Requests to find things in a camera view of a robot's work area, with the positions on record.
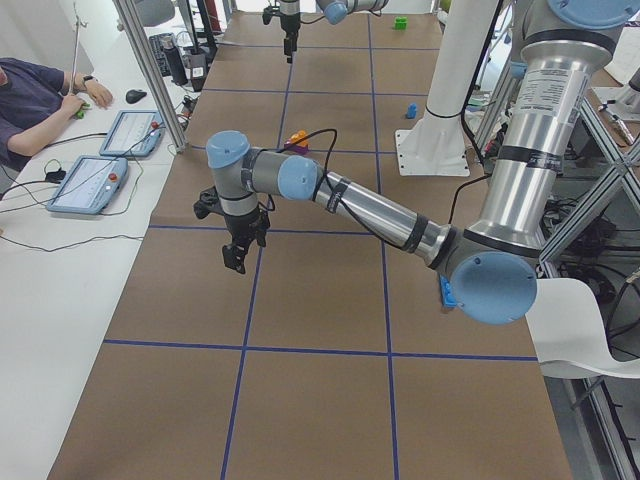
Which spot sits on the green block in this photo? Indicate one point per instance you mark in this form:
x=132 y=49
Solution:
x=400 y=23

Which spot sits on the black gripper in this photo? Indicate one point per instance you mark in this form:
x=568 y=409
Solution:
x=289 y=25
x=241 y=225

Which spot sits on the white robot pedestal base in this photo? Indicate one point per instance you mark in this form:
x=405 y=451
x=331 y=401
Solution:
x=435 y=145

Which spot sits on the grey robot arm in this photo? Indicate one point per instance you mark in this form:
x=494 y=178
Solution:
x=490 y=264
x=334 y=11

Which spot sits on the small blue block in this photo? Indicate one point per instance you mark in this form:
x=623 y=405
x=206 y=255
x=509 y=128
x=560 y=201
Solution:
x=411 y=111

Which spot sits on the seated person in navy shirt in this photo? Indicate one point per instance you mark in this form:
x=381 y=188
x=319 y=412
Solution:
x=37 y=103

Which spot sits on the lower teach pendant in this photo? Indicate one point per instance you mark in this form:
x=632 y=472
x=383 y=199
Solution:
x=89 y=185

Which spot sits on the upper teach pendant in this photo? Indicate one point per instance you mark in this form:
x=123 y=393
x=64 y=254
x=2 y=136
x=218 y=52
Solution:
x=133 y=133

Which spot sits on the white chair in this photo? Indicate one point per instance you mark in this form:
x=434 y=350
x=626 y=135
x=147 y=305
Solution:
x=567 y=330

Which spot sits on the black water bottle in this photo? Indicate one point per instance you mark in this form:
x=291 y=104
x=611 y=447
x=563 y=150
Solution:
x=175 y=63

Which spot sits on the teach pendant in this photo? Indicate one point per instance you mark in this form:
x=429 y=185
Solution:
x=89 y=185
x=133 y=133

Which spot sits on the long blue studded brick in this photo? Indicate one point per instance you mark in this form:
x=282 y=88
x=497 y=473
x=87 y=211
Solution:
x=447 y=298

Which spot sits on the black keyboard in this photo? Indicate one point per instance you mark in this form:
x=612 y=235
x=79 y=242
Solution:
x=159 y=44

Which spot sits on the aluminium frame post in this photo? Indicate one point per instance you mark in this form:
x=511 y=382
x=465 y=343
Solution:
x=138 y=40

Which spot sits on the purple trapezoid block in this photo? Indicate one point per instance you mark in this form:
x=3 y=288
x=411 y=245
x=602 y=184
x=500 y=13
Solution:
x=297 y=148

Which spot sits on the black computer mouse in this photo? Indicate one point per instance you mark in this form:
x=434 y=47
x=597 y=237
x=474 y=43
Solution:
x=133 y=96

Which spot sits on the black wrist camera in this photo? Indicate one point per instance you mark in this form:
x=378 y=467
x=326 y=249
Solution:
x=208 y=203
x=270 y=12

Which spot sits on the aluminium frame rack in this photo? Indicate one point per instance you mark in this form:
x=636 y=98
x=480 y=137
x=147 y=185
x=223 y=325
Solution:
x=592 y=232

